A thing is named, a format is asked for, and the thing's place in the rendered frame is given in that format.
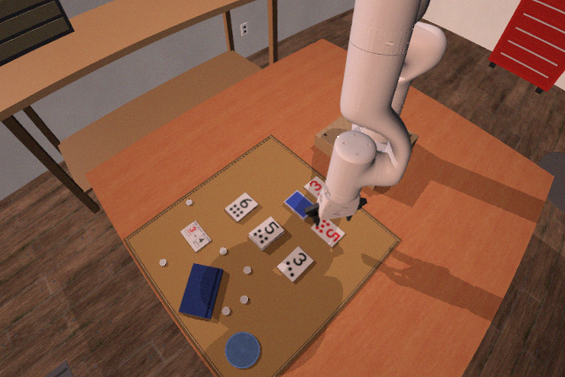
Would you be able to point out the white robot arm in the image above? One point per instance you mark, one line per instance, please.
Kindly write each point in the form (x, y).
(380, 35)

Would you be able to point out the tan card cloth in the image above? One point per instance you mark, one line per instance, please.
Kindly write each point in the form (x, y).
(320, 329)
(281, 314)

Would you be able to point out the dark blue notebook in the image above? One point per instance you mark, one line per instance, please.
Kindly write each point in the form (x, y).
(201, 291)

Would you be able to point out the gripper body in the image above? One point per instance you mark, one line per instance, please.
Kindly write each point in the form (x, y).
(330, 209)

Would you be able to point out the blue round disc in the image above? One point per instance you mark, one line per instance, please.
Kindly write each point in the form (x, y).
(242, 350)

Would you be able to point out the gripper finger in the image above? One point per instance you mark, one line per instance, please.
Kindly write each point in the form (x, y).
(315, 215)
(362, 202)

